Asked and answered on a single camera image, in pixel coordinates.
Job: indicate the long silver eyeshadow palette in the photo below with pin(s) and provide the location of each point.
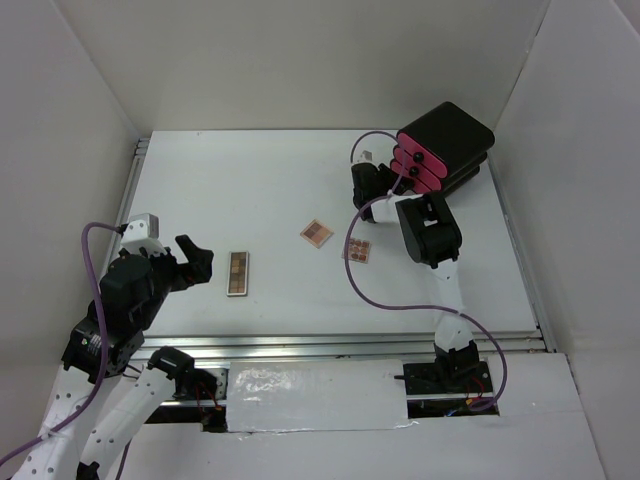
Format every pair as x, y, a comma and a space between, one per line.
238, 274

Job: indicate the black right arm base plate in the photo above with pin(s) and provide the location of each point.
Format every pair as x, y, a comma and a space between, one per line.
426, 381

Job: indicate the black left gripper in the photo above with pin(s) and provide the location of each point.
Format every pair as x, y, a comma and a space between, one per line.
199, 268

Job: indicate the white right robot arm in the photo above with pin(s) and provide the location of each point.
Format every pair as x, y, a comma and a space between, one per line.
432, 238

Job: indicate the black drawer organizer cabinet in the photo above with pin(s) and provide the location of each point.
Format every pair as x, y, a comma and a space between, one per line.
457, 138

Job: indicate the white taped cover panel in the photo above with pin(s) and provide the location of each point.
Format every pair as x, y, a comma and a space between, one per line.
352, 395

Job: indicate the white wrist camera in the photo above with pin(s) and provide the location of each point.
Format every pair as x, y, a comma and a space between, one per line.
364, 156
141, 236

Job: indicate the clear nine-pan eyeshadow palette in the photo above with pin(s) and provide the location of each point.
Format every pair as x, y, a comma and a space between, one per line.
359, 250

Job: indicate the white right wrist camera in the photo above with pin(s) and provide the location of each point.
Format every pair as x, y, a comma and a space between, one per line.
364, 156

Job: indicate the pink bottom drawer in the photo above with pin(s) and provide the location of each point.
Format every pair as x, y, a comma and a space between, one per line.
416, 178

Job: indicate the pink top drawer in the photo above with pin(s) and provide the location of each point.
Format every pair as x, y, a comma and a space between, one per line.
410, 150

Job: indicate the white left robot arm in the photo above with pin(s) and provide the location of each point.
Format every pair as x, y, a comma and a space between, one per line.
75, 441

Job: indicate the pink drawer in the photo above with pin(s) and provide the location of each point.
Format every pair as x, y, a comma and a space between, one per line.
416, 178
427, 175
410, 150

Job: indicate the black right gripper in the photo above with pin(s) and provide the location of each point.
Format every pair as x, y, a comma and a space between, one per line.
385, 172

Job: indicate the square brown eyeshadow palette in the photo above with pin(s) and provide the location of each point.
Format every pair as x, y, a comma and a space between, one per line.
316, 233

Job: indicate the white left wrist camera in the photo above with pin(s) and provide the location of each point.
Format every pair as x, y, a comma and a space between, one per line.
141, 236

